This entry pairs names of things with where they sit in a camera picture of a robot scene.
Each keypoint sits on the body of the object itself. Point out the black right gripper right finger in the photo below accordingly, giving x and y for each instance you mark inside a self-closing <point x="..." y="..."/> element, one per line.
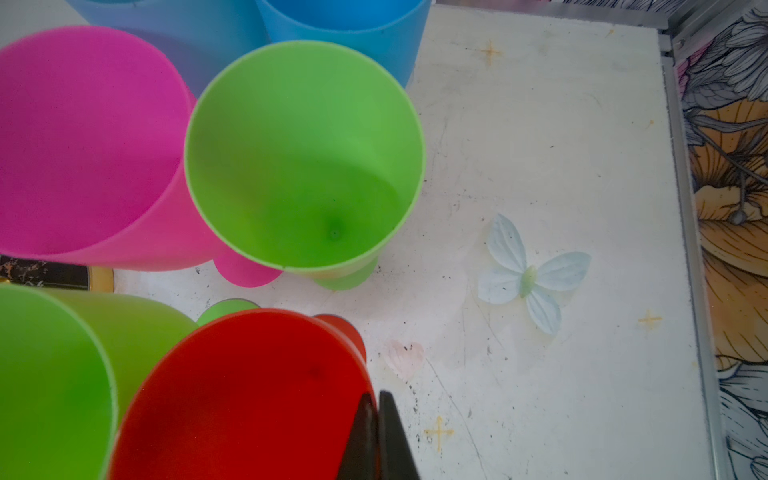
<point x="396" y="461"/>

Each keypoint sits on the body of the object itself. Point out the pink wine glass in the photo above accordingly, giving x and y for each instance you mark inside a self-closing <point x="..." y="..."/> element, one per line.
<point x="93" y="125"/>

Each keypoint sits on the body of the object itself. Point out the light blue wine glass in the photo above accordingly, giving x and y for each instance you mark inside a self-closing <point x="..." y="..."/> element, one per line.
<point x="200" y="37"/>

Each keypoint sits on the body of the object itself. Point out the green wine glass front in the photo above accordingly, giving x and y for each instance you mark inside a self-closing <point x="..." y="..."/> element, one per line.
<point x="304" y="157"/>

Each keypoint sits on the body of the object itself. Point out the green wine glass back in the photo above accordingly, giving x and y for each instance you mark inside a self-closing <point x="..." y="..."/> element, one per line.
<point x="71" y="363"/>

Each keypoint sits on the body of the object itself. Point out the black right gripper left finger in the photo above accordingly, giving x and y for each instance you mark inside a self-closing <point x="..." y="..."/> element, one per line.
<point x="360" y="458"/>

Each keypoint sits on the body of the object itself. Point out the gold wine glass rack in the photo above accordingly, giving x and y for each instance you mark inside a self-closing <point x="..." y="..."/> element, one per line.
<point x="56" y="275"/>

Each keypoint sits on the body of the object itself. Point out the red wine glass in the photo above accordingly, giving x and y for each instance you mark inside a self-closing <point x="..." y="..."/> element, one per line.
<point x="259" y="394"/>

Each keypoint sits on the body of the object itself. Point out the green wine glass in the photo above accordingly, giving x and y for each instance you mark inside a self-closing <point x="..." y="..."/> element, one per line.
<point x="71" y="363"/>
<point x="304" y="157"/>

